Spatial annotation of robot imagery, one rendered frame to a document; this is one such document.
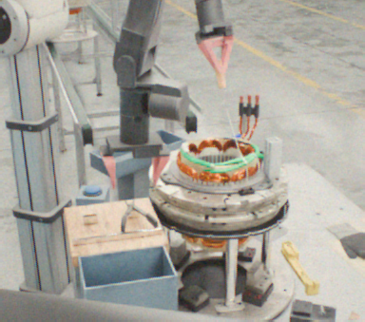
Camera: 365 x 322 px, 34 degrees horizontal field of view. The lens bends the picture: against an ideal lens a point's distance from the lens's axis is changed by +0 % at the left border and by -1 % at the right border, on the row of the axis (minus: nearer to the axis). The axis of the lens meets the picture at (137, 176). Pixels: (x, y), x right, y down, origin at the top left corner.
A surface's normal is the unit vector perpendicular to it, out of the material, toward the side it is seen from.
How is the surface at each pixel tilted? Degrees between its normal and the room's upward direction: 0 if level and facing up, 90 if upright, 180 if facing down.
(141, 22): 82
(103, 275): 90
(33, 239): 90
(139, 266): 90
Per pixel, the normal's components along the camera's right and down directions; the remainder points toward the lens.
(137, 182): 0.61, 0.33
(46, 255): -0.40, 0.41
